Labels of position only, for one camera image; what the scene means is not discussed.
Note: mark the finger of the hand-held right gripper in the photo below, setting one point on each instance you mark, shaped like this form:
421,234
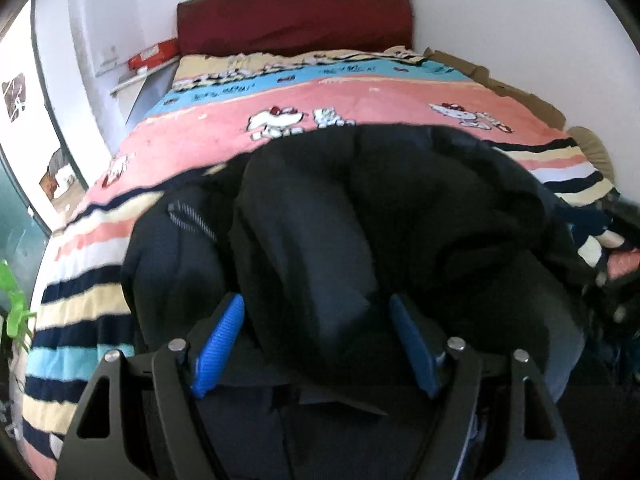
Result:
622,290

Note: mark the grey cloth heap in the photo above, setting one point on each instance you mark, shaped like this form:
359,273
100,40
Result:
59,160

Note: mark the green door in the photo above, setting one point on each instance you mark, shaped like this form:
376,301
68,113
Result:
20,230

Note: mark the red box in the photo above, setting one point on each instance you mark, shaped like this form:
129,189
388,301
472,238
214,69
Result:
152,54

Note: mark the wall poster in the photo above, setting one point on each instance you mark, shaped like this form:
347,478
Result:
13,97

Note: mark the black hooded puffer jacket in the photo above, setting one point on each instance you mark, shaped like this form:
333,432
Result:
400,210

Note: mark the white wall switch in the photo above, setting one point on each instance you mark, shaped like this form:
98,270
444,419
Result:
107,60

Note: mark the dark red headboard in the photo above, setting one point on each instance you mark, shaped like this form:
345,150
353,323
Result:
300,20

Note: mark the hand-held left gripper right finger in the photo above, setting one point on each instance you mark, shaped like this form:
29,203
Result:
417,345

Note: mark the white wall shelf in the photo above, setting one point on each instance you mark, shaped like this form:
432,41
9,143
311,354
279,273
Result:
145,77

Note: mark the striped cartoon print blanket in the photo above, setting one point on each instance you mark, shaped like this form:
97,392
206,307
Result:
200,130

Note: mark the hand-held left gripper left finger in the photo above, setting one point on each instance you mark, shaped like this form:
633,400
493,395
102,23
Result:
220,345

